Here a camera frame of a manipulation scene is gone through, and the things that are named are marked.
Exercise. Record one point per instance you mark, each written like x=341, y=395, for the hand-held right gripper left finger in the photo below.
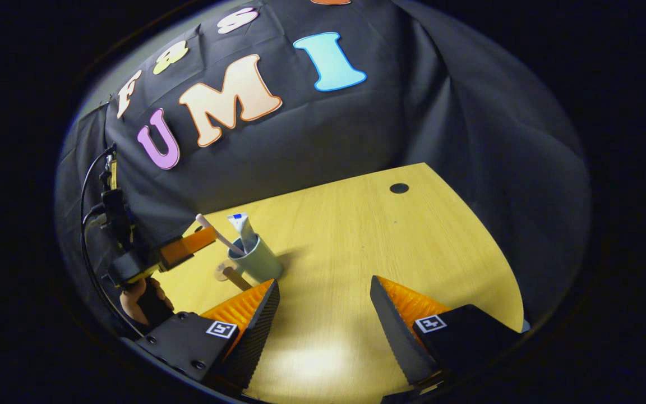
x=258, y=331

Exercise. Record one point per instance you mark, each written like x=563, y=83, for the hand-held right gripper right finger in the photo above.
x=393, y=331

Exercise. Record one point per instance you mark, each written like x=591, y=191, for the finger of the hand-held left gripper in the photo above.
x=188, y=247

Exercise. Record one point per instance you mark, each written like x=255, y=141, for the pink toothbrush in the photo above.
x=216, y=233

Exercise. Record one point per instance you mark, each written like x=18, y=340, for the round brown coaster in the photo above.
x=220, y=272

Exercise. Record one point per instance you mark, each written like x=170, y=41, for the white toothpaste tube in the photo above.
x=243, y=227

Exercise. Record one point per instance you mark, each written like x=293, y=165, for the wooden desktop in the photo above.
x=390, y=241

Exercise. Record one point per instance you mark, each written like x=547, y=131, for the black backdrop cloth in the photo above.
x=328, y=134

